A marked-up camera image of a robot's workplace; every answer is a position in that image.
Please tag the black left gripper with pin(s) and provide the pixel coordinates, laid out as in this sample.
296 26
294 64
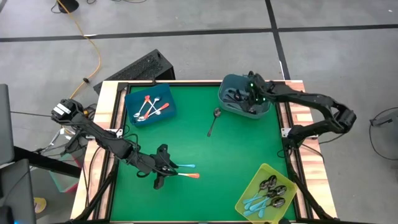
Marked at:
161 165

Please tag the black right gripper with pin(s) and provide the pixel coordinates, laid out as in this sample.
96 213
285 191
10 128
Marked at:
256 90

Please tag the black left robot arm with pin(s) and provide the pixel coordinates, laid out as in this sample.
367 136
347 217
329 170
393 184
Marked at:
105 140

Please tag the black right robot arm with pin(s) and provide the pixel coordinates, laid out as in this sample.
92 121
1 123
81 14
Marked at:
311 99

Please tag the teal grey oval bin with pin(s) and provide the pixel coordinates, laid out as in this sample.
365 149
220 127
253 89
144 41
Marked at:
227 84

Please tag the yellow translucent tray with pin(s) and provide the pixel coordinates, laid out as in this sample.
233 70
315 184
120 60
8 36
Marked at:
287 177

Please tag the blue rectangular tray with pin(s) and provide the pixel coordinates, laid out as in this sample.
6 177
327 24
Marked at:
164 90

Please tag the black perforated computer case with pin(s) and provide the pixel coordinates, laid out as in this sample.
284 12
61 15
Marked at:
146 67

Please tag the black desk beam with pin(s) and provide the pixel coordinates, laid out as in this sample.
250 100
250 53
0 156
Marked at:
46 161

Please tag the yellow round floor sticker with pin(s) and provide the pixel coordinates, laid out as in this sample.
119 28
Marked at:
40 205

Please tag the dark grey panel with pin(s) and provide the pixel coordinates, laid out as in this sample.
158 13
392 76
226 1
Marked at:
15 193

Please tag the light grey panel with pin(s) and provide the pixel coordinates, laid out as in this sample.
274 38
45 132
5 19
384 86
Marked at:
6 124

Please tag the black round stand base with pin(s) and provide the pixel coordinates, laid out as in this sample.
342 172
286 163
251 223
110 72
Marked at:
68 4

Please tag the black aluminium table frame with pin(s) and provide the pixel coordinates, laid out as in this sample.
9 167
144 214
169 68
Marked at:
192 83

